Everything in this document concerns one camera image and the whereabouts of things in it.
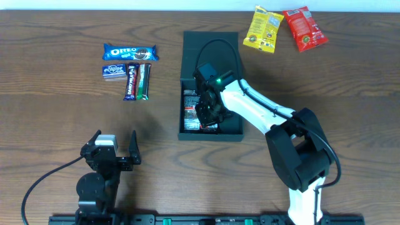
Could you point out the black clear jerky bag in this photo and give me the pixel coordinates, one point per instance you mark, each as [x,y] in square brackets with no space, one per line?
[191,121]

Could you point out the green white chocolate bar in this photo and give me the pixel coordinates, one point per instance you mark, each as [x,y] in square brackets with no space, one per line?
[142,91]

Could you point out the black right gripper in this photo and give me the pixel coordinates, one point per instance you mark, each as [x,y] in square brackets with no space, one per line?
[205,114]

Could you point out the blue Eclipse mint box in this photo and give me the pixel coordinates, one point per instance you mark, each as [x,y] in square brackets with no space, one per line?
[114,71]

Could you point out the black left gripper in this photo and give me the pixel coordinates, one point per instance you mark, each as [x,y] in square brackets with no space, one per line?
[134,159]

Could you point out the red snack bag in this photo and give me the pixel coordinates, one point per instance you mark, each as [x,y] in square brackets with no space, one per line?
[304,29]

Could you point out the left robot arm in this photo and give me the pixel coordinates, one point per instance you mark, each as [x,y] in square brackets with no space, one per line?
[98,189]

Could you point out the purple Dairy Milk bar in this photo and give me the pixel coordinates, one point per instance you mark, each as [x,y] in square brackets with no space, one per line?
[132,73]

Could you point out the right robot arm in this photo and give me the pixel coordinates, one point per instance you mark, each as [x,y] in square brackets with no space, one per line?
[300,153]

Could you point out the blue Oreo cookie pack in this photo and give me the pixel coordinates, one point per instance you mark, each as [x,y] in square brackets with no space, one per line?
[140,53]

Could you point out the dark green box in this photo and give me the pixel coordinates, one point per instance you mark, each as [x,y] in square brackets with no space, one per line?
[221,50]

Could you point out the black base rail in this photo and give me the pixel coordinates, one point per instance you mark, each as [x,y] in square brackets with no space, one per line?
[149,219]

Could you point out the yellow snack bag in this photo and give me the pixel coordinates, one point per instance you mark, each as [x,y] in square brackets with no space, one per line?
[263,30]

